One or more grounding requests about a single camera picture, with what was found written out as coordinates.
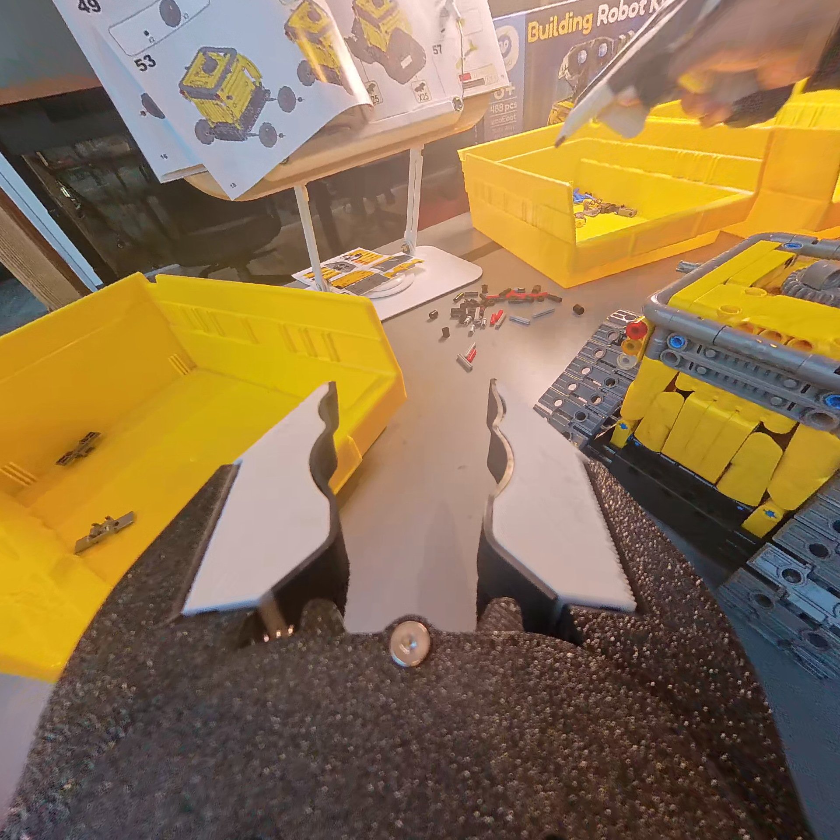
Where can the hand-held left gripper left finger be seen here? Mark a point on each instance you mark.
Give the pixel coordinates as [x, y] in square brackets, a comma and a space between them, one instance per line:
[262, 525]

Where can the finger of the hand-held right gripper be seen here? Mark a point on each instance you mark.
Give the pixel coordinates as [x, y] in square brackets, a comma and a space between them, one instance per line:
[590, 108]
[663, 26]

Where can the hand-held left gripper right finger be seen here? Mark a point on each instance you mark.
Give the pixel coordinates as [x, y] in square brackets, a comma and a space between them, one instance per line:
[558, 525]

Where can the heap of grey blue pieces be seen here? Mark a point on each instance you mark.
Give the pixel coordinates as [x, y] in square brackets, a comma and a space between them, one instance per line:
[604, 207]

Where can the yellow plastic storage bin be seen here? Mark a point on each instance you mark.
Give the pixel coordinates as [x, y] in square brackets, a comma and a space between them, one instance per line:
[525, 197]
[164, 426]
[800, 170]

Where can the yellow building-block toy vehicle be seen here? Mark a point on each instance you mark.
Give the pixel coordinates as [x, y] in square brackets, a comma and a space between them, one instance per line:
[722, 426]

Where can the small grey track link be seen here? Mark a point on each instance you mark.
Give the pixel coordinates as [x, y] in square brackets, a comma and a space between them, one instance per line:
[79, 449]
[105, 531]

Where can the grey desk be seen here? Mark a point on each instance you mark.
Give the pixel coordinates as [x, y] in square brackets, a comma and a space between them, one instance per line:
[426, 459]

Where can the person's right hand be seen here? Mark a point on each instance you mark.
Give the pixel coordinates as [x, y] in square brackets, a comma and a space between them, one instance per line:
[741, 46]

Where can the blue toy kit box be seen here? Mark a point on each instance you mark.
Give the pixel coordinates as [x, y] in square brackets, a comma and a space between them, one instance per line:
[544, 59]

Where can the pile of small building pieces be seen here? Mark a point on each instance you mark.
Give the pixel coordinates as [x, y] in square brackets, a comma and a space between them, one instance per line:
[485, 308]

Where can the wooden board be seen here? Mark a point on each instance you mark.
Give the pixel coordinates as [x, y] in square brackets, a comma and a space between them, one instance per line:
[328, 164]

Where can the yellow black sticker sheet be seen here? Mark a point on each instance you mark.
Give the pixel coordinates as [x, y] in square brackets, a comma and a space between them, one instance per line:
[354, 269]

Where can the instruction booklet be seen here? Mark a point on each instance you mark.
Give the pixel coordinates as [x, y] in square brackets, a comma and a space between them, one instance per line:
[229, 79]

